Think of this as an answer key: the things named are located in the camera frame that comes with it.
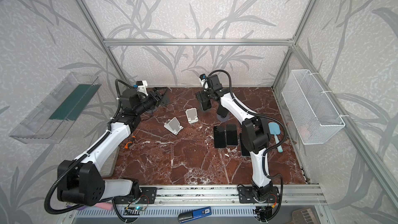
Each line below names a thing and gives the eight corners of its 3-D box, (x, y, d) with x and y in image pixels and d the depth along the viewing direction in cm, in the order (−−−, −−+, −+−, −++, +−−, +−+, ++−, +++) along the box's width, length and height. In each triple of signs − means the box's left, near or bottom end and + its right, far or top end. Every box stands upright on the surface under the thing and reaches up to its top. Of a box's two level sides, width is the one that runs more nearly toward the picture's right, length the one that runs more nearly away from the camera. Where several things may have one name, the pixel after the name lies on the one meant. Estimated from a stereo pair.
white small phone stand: (189, 124, 102) (187, 116, 95) (187, 117, 105) (185, 109, 98) (198, 121, 103) (197, 113, 96) (196, 115, 107) (195, 106, 99)
